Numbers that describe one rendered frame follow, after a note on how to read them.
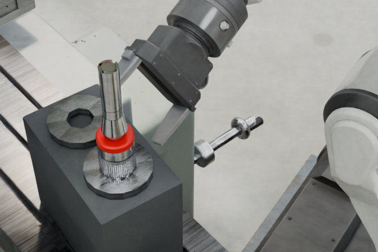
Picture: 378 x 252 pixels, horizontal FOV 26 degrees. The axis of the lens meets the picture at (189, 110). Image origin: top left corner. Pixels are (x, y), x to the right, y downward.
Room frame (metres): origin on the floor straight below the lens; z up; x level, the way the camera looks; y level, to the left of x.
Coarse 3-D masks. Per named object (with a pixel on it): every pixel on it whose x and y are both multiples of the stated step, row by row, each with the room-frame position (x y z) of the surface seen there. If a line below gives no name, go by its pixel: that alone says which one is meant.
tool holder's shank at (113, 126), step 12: (108, 60) 0.68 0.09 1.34; (108, 72) 0.66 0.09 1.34; (108, 84) 0.66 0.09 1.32; (108, 96) 0.66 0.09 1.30; (120, 96) 0.67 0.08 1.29; (108, 108) 0.66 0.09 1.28; (120, 108) 0.66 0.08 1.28; (108, 120) 0.66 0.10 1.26; (120, 120) 0.66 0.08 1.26; (108, 132) 0.66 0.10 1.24; (120, 132) 0.66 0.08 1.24
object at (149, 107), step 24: (96, 48) 1.34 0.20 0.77; (120, 48) 1.34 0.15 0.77; (144, 96) 1.19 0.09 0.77; (144, 120) 1.12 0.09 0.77; (192, 120) 1.18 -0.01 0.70; (168, 144) 1.14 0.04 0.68; (192, 144) 1.18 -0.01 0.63; (192, 168) 1.18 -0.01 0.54; (192, 192) 1.18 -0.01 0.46; (192, 216) 1.18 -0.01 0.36
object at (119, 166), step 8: (104, 152) 0.65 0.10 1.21; (128, 152) 0.65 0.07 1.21; (104, 160) 0.65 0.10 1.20; (112, 160) 0.65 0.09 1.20; (120, 160) 0.65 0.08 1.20; (128, 160) 0.65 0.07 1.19; (104, 168) 0.65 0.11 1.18; (112, 168) 0.65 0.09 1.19; (120, 168) 0.65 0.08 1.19; (128, 168) 0.65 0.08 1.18; (112, 176) 0.65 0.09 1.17; (120, 176) 0.65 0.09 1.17; (128, 176) 0.65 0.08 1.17
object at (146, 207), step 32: (96, 96) 0.81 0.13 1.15; (32, 128) 0.75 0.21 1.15; (64, 128) 0.73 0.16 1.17; (96, 128) 0.73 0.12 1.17; (32, 160) 0.76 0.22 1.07; (64, 160) 0.69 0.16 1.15; (96, 160) 0.68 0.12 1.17; (160, 160) 0.69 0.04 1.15; (64, 192) 0.67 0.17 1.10; (96, 192) 0.63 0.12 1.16; (128, 192) 0.63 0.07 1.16; (160, 192) 0.64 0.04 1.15; (64, 224) 0.69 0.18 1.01; (96, 224) 0.60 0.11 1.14; (128, 224) 0.61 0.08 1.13; (160, 224) 0.63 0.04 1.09
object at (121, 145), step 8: (128, 128) 0.68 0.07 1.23; (96, 136) 0.67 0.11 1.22; (104, 136) 0.67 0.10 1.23; (128, 136) 0.67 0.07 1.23; (104, 144) 0.65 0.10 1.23; (112, 144) 0.65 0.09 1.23; (120, 144) 0.65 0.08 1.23; (128, 144) 0.65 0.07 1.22; (112, 152) 0.65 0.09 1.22; (120, 152) 0.65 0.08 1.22
